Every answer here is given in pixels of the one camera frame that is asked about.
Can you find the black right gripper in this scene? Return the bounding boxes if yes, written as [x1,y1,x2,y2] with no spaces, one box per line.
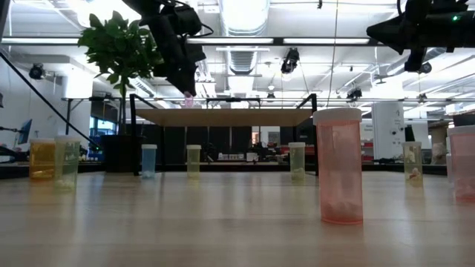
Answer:
[366,0,475,72]

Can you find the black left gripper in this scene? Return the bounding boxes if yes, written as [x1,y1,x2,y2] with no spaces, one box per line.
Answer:
[140,0,207,96]

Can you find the blue medicine bottle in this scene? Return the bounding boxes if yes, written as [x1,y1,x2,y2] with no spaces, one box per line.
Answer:
[140,144,158,179]

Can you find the pale yellow medicine bottle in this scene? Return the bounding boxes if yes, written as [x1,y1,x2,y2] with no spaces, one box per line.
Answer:
[402,141,424,188]

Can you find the yellow-green medicine bottle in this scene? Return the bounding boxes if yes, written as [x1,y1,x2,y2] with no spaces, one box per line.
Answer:
[288,142,307,182]

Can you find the tall pink medicine bottle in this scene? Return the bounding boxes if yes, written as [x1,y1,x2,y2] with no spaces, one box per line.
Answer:
[312,107,364,225]

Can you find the pale green medicine bottle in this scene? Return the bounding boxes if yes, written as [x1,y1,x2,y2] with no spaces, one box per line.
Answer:
[53,135,82,192]

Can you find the amber medicine bottle white cap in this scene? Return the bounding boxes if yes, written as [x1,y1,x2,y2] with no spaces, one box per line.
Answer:
[28,138,56,182]

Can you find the wooden shelf with black legs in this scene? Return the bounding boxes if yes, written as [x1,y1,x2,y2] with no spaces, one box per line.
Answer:
[128,93,319,177]

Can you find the white LED light bar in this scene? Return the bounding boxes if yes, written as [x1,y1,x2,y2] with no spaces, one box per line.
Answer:
[1,37,81,45]
[187,37,275,45]
[283,37,370,45]

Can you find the green potted plant black pot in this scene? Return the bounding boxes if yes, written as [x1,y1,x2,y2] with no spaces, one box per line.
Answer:
[76,10,165,174]

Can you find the black partition panel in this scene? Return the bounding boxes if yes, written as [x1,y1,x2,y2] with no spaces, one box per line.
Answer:
[142,124,253,166]

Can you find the white pillar with signs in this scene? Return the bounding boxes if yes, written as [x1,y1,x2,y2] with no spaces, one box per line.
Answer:
[372,102,405,160]

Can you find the red storage bins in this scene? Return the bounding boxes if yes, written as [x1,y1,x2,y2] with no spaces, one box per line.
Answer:
[359,140,374,164]

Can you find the dark computer monitor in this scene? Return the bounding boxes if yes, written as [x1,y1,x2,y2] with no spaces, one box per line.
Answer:
[17,118,33,146]

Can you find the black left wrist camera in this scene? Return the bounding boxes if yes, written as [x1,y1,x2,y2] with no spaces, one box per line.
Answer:
[173,4,204,37]

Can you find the thin hanging cable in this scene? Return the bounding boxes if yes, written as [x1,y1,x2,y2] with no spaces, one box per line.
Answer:
[325,0,339,108]

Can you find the silver ceiling duct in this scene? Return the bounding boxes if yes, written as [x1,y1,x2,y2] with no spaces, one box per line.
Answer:
[218,0,271,93]

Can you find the black metal rig frame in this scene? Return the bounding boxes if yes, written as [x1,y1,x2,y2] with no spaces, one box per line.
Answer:
[0,36,475,179]

